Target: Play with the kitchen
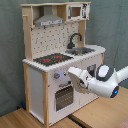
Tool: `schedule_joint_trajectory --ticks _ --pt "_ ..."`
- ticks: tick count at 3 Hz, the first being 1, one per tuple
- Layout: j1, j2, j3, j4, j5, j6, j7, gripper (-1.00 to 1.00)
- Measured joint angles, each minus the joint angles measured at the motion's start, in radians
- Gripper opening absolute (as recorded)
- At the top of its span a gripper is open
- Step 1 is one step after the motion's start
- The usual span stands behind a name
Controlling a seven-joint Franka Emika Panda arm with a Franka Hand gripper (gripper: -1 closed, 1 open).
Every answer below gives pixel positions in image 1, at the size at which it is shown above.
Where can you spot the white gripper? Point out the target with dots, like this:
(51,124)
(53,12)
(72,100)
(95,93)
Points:
(80,79)

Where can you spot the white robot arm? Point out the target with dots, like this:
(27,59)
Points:
(105,83)

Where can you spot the wooden toy kitchen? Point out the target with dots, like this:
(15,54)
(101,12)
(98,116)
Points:
(40,84)

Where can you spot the grey toy sink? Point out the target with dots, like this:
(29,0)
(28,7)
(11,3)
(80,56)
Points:
(79,51)

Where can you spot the left stove knob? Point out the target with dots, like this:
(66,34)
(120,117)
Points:
(56,75)

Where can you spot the toy oven door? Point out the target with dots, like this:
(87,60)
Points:
(64,98)

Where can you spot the black toy faucet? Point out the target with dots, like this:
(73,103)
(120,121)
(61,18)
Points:
(73,40)

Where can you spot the black toy stovetop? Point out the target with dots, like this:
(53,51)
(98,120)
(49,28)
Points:
(52,59)

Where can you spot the toy microwave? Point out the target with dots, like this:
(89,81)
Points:
(77,11)

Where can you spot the grey range hood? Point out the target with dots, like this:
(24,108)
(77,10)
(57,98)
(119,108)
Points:
(48,18)

